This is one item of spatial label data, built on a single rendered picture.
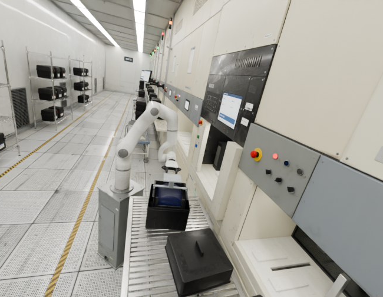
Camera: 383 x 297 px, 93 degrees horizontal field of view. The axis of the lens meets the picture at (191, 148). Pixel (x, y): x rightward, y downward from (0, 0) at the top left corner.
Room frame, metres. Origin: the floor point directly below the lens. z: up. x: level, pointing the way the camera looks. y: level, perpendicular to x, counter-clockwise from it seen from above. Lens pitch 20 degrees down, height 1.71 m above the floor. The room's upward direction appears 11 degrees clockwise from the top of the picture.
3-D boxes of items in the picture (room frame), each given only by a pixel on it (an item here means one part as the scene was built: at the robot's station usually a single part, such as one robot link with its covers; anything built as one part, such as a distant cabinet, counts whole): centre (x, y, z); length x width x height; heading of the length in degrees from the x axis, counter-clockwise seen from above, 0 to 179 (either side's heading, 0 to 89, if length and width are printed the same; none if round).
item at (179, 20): (4.08, 0.46, 1.50); 1.52 x 0.99 x 3.00; 18
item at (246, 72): (1.58, -0.57, 0.98); 0.95 x 0.88 x 1.95; 108
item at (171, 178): (1.10, 0.09, 0.93); 0.24 x 0.20 x 0.32; 100
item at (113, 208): (1.33, 0.53, 0.38); 0.28 x 0.28 x 0.76; 63
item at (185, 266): (0.76, -0.15, 0.83); 0.29 x 0.29 x 0.13; 25
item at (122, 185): (1.33, 0.53, 0.85); 0.19 x 0.19 x 0.18
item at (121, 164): (1.36, 0.54, 1.07); 0.19 x 0.12 x 0.24; 19
